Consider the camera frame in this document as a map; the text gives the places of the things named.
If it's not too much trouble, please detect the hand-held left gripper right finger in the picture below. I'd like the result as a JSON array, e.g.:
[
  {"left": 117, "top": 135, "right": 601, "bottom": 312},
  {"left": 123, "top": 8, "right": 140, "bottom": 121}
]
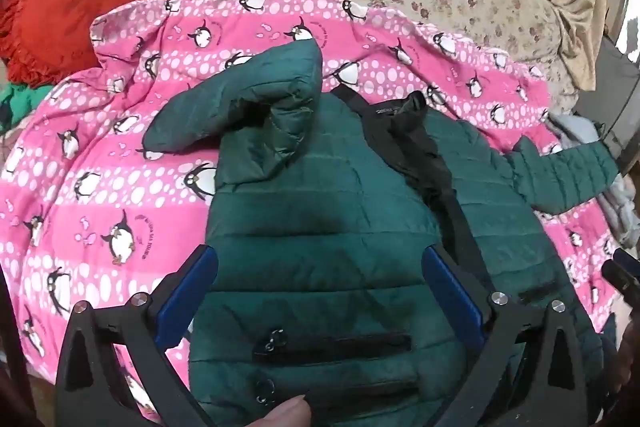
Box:
[{"left": 421, "top": 243, "right": 588, "bottom": 427}]

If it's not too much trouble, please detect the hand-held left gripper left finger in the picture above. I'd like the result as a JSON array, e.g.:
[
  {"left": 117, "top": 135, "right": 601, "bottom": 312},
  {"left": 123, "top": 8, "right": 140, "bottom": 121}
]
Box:
[{"left": 55, "top": 244, "right": 221, "bottom": 427}]

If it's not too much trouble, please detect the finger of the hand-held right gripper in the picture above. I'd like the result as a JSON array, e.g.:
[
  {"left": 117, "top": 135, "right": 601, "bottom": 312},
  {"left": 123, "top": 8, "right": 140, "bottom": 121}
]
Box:
[{"left": 601, "top": 248, "right": 640, "bottom": 308}]

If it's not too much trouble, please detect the green puffer jacket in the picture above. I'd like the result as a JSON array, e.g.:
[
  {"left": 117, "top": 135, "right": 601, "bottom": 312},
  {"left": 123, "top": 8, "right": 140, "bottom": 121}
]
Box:
[{"left": 142, "top": 39, "right": 621, "bottom": 427}]

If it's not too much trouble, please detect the person's left hand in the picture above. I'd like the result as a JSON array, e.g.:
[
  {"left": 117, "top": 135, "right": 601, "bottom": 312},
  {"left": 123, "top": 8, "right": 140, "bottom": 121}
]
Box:
[{"left": 250, "top": 398, "right": 313, "bottom": 427}]

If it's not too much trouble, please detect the pink penguin print blanket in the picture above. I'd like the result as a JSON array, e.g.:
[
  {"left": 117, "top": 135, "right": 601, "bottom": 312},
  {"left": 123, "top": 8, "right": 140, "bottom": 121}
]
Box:
[{"left": 0, "top": 0, "right": 621, "bottom": 388}]

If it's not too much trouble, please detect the grey cloth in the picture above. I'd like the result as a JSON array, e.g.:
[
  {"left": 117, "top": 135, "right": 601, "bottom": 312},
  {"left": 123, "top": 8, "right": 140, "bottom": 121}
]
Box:
[{"left": 547, "top": 112, "right": 640, "bottom": 253}]

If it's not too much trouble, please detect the green cloth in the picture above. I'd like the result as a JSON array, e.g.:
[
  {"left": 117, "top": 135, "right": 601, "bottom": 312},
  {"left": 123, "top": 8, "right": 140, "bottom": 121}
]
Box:
[{"left": 0, "top": 82, "right": 53, "bottom": 134}]

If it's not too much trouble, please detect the beige cloth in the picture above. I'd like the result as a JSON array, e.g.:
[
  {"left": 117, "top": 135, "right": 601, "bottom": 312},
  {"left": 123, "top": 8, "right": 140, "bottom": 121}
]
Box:
[{"left": 530, "top": 0, "right": 617, "bottom": 94}]

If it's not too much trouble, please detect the red ruffled pillow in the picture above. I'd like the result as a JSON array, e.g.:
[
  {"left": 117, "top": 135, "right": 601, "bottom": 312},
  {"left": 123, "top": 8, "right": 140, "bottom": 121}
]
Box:
[{"left": 0, "top": 0, "right": 197, "bottom": 84}]

